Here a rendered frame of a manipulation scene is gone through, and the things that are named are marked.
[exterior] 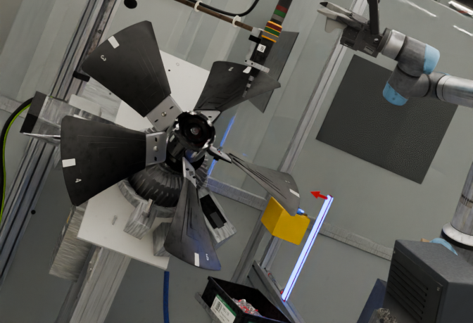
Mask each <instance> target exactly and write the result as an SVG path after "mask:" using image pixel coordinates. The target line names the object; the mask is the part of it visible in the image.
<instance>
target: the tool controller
mask: <svg viewBox="0 0 473 323"><path fill-rule="evenodd" d="M377 317H378V318H379V319H380V320H379V321H380V323H473V266H472V265H470V264H469V263H468V262H466V261H465V260H463V259H462V258H461V257H459V256H458V255H456V254H455V253H454V252H452V251H451V250H449V249H448V248H446V247H445V246H444V245H443V244H441V243H431V242H423V241H410V240H402V239H396V240H395V244H394V248H393V255H392V259H391V265H390V269H389V276H388V280H387V284H386V290H385V294H384V301H383V305H382V308H379V309H378V310H377Z"/></svg>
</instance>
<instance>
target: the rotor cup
mask: <svg viewBox="0 0 473 323"><path fill-rule="evenodd" d="M192 127H196V128H197V129H198V134H193V133H192V132H191V128H192ZM166 134H167V140H166V159H165V161H164V162H162V163H160V165H161V166H162V167H163V168H165V169H166V170H167V171H169V172H171V173H173V174H176V175H182V161H181V156H182V157H185V158H186V159H187V161H188V162H189V163H190V164H191V165H192V167H193V168H194V170H195V171H197V170H198V169H199V168H200V166H201V165H202V164H203V162H204V159H205V154H206V152H207V151H208V150H209V149H210V147H211V146H212V145H213V144H214V142H215V137H216V133H215V128H214V125H213V123H212V122H211V121H210V119H209V118H207V117H206V116H205V115H204V114H202V113H200V112H197V111H193V110H189V111H185V112H183V113H181V114H179V115H178V116H177V117H176V118H175V120H174V121H173V122H172V124H171V125H170V126H169V127H168V128H167V129H166ZM173 135H174V136H175V138H174V139H173V140H172V141H171V142H170V138H171V137H172V136H173ZM194 152H197V154H196V155H195V156H194V157H193V158H191V156H192V155H193V154H194Z"/></svg>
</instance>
